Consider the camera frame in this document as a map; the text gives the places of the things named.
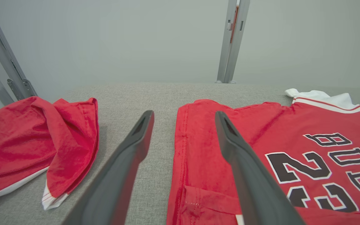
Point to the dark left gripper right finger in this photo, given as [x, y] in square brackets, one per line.
[252, 181]

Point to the grey slanted bar with brackets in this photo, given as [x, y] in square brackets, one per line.
[2, 47]

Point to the red shorts white trim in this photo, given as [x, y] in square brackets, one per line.
[20, 143]

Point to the grey upright partition post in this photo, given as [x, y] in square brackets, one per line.
[233, 47]

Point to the red basketball jersey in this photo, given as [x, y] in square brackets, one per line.
[205, 150]

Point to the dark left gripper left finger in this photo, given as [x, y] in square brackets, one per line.
[120, 175]

